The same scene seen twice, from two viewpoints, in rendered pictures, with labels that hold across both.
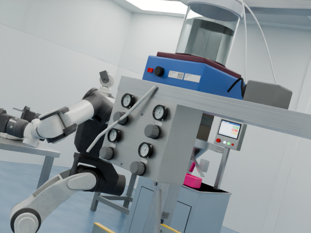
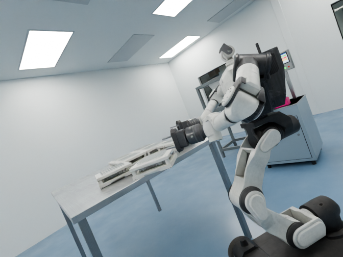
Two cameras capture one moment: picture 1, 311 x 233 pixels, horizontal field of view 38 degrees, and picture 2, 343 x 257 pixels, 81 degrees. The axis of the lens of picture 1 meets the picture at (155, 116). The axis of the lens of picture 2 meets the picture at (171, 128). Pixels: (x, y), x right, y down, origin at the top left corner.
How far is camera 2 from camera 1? 1.26 m
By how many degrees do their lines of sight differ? 9
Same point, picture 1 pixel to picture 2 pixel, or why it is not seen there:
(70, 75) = (163, 108)
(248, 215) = not seen: hidden behind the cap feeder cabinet
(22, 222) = (252, 202)
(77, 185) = (269, 145)
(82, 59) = (163, 98)
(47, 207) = (258, 177)
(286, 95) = not seen: outside the picture
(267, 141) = not seen: hidden behind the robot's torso
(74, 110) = (248, 75)
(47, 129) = (242, 108)
